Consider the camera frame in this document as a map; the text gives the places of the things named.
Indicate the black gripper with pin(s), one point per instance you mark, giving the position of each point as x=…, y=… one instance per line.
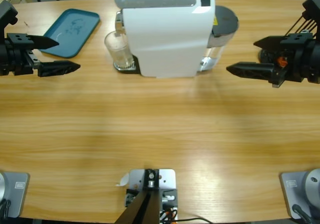
x=15, y=59
x=305, y=62

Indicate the teal plastic tray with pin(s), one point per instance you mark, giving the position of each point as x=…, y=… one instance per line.
x=75, y=27

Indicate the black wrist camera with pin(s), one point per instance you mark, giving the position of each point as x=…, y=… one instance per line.
x=6, y=12
x=313, y=4

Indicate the white capsule coffee machine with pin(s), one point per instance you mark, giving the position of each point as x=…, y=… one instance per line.
x=165, y=42

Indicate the clear glass cup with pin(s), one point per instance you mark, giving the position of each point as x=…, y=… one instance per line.
x=117, y=49

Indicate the white paper tab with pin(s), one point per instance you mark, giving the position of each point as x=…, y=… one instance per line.
x=123, y=180

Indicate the orange coffee capsule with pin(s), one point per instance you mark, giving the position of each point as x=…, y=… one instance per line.
x=282, y=62

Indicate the dark camera post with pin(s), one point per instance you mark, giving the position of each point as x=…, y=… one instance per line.
x=142, y=209

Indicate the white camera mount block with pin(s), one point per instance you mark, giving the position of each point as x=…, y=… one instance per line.
x=167, y=179

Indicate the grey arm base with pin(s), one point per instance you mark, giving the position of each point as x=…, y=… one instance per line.
x=291, y=194
x=17, y=194

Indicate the black capsule holder with rods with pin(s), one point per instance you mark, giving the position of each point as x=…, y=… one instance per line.
x=265, y=57

